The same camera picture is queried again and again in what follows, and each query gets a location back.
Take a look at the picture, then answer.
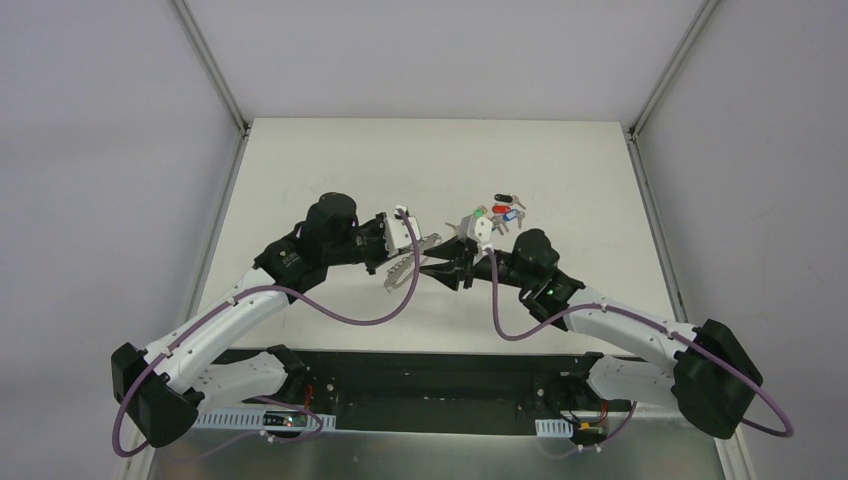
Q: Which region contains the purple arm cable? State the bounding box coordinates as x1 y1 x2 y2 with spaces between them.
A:
111 207 423 460
483 247 795 440

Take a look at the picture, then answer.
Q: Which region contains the left white slotted bracket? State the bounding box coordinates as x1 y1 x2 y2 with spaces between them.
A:
193 407 337 432

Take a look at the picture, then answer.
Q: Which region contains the left aluminium frame post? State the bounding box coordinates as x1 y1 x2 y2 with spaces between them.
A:
168 0 250 138

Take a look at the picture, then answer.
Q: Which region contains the yellow tagged key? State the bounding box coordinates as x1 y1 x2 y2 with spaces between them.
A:
445 222 462 238

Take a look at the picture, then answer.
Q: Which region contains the black tagged key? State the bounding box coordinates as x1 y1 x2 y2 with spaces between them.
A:
493 193 526 210

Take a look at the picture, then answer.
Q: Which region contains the right aluminium frame post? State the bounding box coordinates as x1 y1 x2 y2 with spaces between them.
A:
628 0 723 142

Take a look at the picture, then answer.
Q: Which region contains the left green circuit board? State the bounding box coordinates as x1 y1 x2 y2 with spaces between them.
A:
263 411 310 429

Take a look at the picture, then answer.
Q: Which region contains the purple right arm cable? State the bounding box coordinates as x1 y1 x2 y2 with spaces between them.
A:
483 247 795 440

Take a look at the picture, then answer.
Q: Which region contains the blue tagged key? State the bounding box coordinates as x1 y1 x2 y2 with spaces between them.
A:
502 209 526 229

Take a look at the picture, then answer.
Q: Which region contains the yellow capped key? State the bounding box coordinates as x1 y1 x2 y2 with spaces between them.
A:
491 215 509 235

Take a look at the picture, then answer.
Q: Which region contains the aluminium frame post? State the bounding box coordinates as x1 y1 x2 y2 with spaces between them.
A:
168 0 250 138
628 0 723 142

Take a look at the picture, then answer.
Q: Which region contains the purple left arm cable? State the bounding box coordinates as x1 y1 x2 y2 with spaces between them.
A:
111 207 423 460

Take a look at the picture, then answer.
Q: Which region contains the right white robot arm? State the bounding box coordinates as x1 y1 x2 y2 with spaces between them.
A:
423 229 763 439

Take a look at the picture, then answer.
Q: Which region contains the white slotted bracket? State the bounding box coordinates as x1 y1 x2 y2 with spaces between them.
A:
193 407 337 432
534 418 574 439

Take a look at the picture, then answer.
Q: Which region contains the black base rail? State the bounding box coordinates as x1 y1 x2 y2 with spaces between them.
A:
268 346 604 436

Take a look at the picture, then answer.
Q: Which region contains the right white slotted bracket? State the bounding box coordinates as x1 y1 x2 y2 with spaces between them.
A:
534 418 574 439

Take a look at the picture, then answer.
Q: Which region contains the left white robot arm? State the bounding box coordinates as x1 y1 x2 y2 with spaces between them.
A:
110 192 420 458

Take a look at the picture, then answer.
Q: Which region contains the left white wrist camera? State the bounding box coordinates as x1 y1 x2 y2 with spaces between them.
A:
384 205 422 257

